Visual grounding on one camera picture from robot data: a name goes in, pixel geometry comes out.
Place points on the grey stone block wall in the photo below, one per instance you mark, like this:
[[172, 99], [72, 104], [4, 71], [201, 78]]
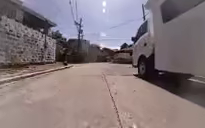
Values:
[[23, 45]]

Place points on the house with dark roof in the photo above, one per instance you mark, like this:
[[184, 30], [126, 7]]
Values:
[[26, 16]]

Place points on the grey concrete road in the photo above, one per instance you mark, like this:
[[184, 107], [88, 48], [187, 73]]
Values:
[[90, 100]]

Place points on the distant low building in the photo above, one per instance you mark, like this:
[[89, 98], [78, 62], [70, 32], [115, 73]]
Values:
[[122, 56]]

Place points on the white van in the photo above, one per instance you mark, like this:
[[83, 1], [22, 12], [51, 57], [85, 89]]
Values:
[[180, 40]]

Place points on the raised concrete sidewalk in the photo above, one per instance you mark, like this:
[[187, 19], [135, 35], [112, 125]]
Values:
[[23, 73]]

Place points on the utility pole with crossarms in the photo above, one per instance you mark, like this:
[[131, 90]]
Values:
[[79, 35]]

